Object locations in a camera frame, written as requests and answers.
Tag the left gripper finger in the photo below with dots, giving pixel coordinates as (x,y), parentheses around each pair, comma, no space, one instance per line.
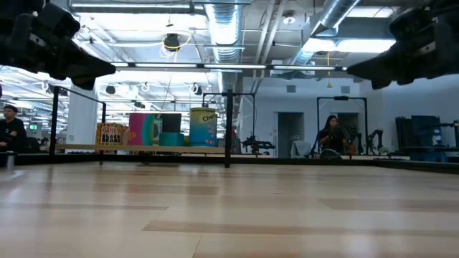
(89,61)
(80,77)

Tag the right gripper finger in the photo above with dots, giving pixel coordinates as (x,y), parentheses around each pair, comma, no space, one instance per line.
(380,59)
(387,75)

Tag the orange crate print can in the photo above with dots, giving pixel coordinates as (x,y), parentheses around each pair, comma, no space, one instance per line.
(108,134)

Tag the white green labelled can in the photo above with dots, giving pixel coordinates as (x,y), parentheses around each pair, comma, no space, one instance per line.
(157,125)

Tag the small green yellow can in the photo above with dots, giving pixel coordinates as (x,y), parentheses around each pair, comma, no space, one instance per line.
(186,141)

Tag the blue yellow labelled can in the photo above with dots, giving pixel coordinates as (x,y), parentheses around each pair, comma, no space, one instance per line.
(203,129)

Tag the background black robot arm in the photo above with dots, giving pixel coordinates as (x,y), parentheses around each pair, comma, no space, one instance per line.
(256,145)

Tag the black round ceiling speaker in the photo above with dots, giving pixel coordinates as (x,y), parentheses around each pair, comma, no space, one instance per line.
(110,90)

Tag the white pillar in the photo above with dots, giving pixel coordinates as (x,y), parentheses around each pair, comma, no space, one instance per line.
(82,114)

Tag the dark equipment rack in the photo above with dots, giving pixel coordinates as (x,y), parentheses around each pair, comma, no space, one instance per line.
(423,132)

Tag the LED light bar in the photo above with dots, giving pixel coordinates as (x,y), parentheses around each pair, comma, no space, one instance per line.
(165,65)

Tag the orange white labelled can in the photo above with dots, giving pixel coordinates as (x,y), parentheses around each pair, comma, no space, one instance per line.
(126,138)

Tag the person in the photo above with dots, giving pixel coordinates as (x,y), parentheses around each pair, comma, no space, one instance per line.
(12,130)
(331,138)

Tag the black ceiling-hung device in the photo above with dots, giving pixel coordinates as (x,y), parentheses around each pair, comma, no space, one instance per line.
(172,42)

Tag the black dome object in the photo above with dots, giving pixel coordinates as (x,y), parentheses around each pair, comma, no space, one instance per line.
(330,154)

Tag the small grey cylinder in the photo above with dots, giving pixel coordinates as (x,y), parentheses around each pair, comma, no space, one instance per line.
(10,160)

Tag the background black rig frame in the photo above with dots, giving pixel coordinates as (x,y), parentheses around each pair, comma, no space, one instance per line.
(340,97)

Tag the silver ventilation duct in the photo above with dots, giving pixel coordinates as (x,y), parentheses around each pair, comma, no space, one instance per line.
(224,28)
(333,14)

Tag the black metal rig frame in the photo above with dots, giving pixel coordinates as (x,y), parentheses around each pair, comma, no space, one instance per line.
(228,125)

